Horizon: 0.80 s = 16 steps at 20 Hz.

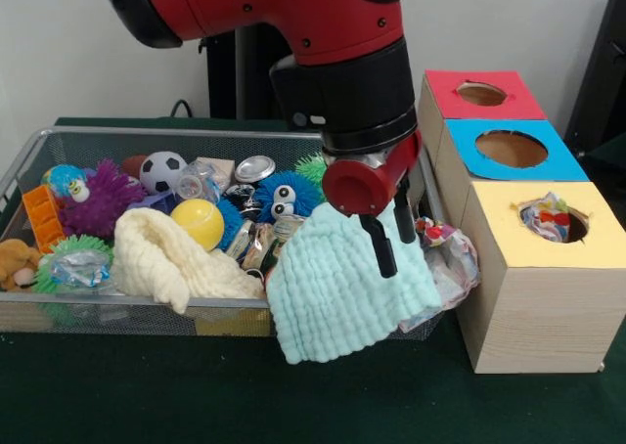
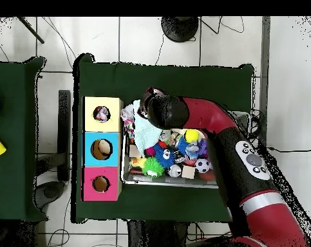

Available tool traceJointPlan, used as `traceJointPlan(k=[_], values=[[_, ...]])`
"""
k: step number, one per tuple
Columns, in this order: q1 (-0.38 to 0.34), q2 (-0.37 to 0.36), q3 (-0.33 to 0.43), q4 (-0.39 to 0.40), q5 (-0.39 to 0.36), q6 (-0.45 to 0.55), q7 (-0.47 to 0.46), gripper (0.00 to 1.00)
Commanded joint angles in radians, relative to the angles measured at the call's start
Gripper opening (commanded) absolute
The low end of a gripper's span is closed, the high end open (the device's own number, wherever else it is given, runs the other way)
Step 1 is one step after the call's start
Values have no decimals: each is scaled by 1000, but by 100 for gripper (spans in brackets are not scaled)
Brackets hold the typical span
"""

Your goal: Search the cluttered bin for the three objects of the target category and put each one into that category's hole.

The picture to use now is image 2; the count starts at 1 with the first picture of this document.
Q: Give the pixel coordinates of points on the brown football toy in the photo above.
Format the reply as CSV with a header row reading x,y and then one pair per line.
x,y
209,176

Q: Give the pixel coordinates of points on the grey rounded stand foot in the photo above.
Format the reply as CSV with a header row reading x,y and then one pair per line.
x,y
50,191

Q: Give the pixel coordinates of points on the yellow ball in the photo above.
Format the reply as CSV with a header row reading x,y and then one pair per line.
x,y
191,135

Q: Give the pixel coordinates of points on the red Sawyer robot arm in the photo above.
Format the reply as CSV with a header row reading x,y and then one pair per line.
x,y
209,115

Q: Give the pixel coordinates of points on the yellow plush toy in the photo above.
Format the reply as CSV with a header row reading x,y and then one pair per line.
x,y
137,161

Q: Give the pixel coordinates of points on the shallow clear mesh bin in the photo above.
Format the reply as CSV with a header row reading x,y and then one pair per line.
x,y
128,180

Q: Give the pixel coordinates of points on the brown wooden block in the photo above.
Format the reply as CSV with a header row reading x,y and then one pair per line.
x,y
134,151

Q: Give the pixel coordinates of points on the mint green knitted cloth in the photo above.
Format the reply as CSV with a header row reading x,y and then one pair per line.
x,y
145,133

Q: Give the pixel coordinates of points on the pink spiky ball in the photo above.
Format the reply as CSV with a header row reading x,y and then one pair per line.
x,y
150,151

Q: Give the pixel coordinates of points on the black and white soccer ball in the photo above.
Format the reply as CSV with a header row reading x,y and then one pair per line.
x,y
202,165

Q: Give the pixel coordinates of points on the dark green side table cloth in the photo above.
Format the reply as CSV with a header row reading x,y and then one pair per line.
x,y
13,115

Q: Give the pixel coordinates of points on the blue spiky toy with eyes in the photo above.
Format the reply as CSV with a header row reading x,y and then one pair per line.
x,y
164,154

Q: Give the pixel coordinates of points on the green spiky toy with eyes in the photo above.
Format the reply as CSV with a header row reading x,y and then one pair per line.
x,y
152,167

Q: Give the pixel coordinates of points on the black tripod leg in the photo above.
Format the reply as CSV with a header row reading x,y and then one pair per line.
x,y
31,30

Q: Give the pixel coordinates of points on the wooden box with three holes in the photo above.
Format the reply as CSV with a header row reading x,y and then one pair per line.
x,y
111,144

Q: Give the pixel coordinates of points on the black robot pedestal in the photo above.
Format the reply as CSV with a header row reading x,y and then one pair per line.
x,y
155,234

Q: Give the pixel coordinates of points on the black upright panel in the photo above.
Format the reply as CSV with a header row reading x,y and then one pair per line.
x,y
64,128

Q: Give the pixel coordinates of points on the black round stand base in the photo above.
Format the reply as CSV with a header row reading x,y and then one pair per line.
x,y
180,28

